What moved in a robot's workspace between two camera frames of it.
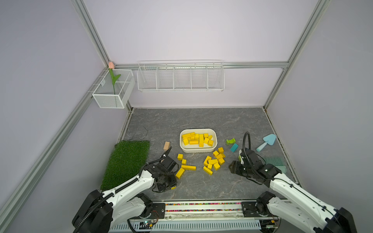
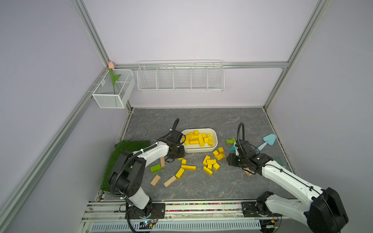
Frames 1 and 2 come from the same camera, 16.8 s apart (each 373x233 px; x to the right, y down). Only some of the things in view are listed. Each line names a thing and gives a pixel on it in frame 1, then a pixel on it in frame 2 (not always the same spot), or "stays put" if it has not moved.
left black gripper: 173,183 -> 180,155
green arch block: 231,141 stays put
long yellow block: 201,141 stays put
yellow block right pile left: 208,171 stays put
